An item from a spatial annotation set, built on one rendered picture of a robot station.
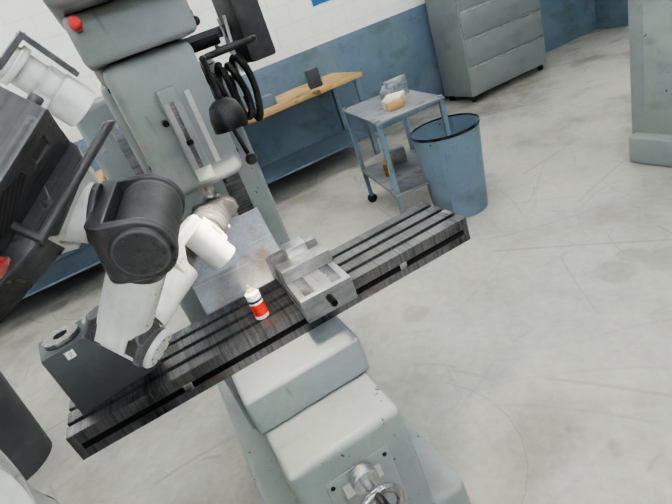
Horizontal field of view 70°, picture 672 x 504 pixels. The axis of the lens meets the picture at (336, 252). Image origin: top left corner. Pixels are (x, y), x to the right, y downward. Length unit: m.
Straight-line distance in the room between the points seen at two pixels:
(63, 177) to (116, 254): 0.12
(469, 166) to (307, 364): 2.34
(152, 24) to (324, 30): 4.90
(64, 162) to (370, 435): 0.89
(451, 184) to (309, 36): 3.07
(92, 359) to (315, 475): 0.62
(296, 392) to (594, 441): 1.15
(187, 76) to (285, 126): 4.62
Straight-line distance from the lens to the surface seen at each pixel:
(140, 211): 0.70
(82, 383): 1.39
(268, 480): 1.94
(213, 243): 1.05
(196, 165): 1.14
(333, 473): 1.26
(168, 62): 1.16
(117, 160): 1.63
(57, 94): 0.84
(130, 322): 0.85
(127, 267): 0.71
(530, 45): 6.78
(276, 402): 1.29
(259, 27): 1.51
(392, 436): 1.28
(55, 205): 0.69
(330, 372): 1.30
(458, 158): 3.30
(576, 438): 2.03
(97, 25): 1.12
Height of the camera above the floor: 1.60
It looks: 27 degrees down
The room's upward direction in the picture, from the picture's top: 20 degrees counter-clockwise
